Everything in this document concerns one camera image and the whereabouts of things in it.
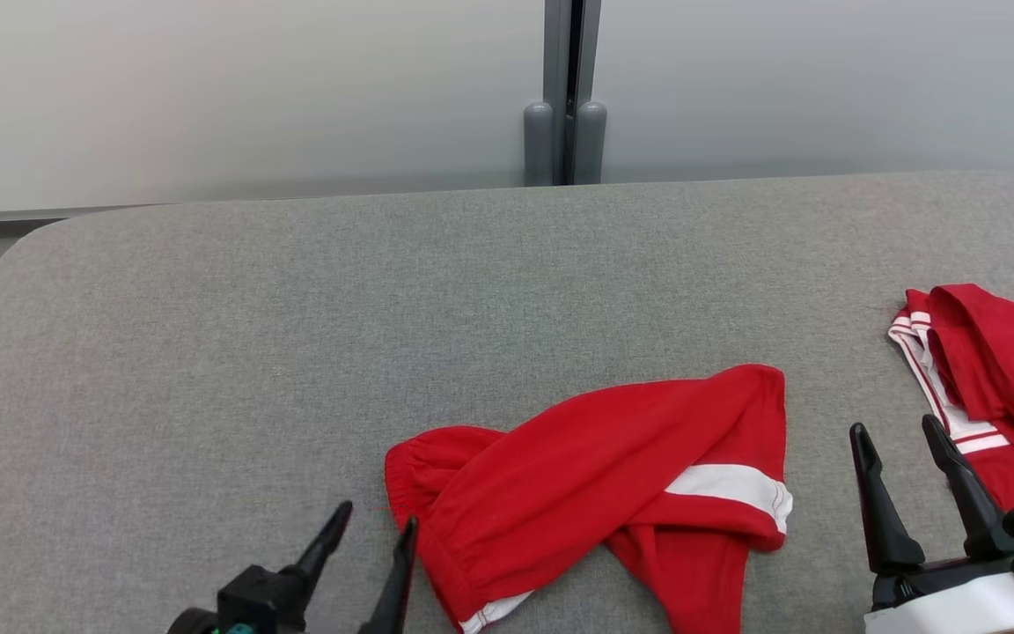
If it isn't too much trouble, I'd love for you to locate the grey partition post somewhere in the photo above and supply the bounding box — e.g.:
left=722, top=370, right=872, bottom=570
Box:
left=523, top=0, right=572, bottom=188
left=572, top=0, right=608, bottom=186

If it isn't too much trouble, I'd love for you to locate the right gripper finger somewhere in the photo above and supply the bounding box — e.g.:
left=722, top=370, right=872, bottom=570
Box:
left=849, top=423, right=927, bottom=577
left=922, top=414, right=1014, bottom=561

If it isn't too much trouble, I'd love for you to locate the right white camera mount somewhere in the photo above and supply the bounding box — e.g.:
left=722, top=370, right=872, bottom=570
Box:
left=863, top=571, right=1014, bottom=634

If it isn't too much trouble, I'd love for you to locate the grey partition bottom rail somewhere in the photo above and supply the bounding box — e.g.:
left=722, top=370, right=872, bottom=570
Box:
left=0, top=204, right=158, bottom=226

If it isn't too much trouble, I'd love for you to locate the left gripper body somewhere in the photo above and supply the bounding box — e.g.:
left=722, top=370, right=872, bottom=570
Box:
left=167, top=606, right=219, bottom=634

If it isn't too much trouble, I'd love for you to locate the red Bulls jersey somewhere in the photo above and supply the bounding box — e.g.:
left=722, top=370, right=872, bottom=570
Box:
left=888, top=284, right=1014, bottom=513

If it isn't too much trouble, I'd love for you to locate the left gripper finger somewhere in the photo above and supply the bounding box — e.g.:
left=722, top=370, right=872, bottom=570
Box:
left=357, top=515, right=419, bottom=634
left=294, top=500, right=355, bottom=584

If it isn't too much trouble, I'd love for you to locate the red shorts white stripe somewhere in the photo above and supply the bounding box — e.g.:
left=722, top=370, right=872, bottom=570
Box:
left=384, top=364, right=795, bottom=634

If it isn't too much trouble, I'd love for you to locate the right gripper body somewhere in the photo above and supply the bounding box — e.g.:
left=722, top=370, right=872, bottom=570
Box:
left=868, top=553, right=1014, bottom=612

